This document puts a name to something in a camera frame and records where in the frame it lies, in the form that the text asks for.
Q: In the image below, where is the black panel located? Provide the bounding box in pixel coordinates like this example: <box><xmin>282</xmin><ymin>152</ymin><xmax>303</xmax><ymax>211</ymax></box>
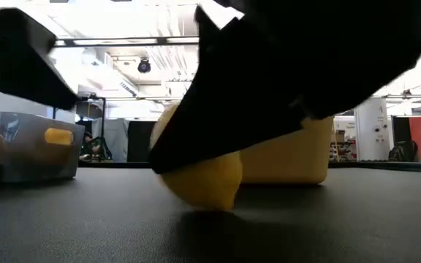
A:
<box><xmin>126</xmin><ymin>120</ymin><xmax>157</xmax><ymax>164</ymax></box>

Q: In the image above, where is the black tripod stand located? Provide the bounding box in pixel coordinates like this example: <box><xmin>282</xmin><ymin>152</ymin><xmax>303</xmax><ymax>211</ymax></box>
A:
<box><xmin>77</xmin><ymin>96</ymin><xmax>113</xmax><ymax>161</ymax></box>

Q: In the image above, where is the yellow lemon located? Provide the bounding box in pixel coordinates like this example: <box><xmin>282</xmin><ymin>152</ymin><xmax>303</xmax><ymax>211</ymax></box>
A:
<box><xmin>148</xmin><ymin>103</ymin><xmax>243</xmax><ymax>212</ymax></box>

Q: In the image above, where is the black overhead camera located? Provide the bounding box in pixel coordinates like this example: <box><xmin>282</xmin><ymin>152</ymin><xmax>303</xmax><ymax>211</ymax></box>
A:
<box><xmin>137</xmin><ymin>57</ymin><xmax>152</xmax><ymax>75</ymax></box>

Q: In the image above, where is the yellow plastic basket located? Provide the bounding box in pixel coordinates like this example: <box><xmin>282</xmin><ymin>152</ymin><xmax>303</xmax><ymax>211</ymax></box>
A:
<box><xmin>238</xmin><ymin>115</ymin><xmax>335</xmax><ymax>186</ymax></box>

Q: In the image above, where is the white pillar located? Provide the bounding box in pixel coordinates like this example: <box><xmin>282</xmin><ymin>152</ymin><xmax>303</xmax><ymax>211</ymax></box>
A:
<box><xmin>354</xmin><ymin>97</ymin><xmax>392</xmax><ymax>161</ymax></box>

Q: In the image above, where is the black bag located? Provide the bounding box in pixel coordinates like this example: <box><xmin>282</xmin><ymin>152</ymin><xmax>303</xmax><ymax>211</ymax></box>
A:
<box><xmin>388</xmin><ymin>140</ymin><xmax>419</xmax><ymax>162</ymax></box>

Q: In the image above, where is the storage shelf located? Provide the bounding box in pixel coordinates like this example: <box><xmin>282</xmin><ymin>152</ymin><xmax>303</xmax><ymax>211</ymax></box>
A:
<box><xmin>329</xmin><ymin>129</ymin><xmax>357</xmax><ymax>161</ymax></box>

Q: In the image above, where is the person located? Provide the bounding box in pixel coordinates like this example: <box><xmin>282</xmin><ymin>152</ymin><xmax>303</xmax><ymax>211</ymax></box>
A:
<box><xmin>80</xmin><ymin>131</ymin><xmax>104</xmax><ymax>161</ymax></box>

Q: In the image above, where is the grey translucent plastic basket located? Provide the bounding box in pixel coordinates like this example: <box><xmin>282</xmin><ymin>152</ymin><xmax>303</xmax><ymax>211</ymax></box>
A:
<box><xmin>0</xmin><ymin>111</ymin><xmax>86</xmax><ymax>183</ymax></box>

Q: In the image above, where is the white hanging sheet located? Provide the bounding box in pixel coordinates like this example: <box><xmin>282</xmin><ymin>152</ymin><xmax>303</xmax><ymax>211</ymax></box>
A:
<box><xmin>91</xmin><ymin>117</ymin><xmax>129</xmax><ymax>163</ymax></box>

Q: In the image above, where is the black table mat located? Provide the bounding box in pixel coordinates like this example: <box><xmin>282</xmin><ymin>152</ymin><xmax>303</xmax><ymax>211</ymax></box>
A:
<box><xmin>0</xmin><ymin>162</ymin><xmax>421</xmax><ymax>263</ymax></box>

